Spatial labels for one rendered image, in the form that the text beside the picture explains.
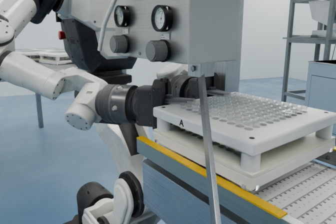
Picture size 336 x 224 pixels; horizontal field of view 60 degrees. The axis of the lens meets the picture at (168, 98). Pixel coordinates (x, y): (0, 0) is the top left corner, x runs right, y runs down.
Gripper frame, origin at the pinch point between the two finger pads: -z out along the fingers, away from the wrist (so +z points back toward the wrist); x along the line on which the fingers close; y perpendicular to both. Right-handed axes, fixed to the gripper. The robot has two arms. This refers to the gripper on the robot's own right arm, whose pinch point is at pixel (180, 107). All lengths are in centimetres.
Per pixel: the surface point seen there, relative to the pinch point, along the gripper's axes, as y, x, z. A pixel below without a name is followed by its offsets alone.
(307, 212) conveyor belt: 13.5, 11.1, -23.9
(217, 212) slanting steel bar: 27.6, 5.0, -13.7
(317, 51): -441, 5, -66
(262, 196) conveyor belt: 11.5, 10.9, -17.6
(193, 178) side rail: 13.8, 8.5, -6.8
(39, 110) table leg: -182, 56, 229
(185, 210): 12.6, 15.4, -4.9
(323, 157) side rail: -5.0, 9.5, -27.9
